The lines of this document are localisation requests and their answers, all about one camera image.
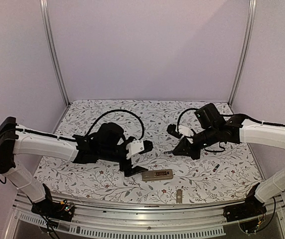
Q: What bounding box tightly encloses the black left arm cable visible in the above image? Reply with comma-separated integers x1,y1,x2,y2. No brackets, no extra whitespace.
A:
87,109,144,142

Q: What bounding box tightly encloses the aluminium frame post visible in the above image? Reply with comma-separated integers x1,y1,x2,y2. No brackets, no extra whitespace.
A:
228,0,257,108
39,0,70,107

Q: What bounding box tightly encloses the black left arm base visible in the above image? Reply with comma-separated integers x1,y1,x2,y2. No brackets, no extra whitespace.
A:
31,184,75,222

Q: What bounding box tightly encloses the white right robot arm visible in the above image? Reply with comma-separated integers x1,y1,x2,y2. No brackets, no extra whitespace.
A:
167,114,285,217

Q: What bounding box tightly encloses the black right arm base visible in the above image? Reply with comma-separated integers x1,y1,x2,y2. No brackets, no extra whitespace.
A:
223,183,267,234

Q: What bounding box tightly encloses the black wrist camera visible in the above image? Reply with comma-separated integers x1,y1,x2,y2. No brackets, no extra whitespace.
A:
195,103,226,129
95,122,126,147

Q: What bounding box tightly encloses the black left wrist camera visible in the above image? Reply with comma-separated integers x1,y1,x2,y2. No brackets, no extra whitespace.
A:
95,122,126,147

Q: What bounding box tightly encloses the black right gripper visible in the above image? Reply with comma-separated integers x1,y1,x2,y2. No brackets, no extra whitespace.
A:
172,125,219,160

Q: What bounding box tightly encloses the left aluminium frame post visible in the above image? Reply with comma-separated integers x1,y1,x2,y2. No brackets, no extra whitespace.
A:
39,0,70,107

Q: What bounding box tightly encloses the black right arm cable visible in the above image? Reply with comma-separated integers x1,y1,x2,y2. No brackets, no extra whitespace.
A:
176,108,198,129

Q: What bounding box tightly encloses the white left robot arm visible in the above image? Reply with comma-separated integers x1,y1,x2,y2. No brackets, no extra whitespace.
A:
0,117,153,216

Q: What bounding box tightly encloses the white remote control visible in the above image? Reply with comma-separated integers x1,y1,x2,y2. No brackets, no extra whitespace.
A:
142,169,173,182

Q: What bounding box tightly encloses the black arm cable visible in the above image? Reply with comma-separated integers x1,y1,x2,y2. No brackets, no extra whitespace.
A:
176,108,198,129
87,109,144,142

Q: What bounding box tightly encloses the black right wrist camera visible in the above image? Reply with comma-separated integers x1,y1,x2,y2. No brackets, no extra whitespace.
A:
195,103,226,129

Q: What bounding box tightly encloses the remote battery cover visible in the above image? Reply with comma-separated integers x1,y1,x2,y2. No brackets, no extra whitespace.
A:
176,189,183,204

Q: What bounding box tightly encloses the right aluminium frame post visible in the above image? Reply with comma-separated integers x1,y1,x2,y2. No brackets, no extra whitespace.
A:
228,0,257,108

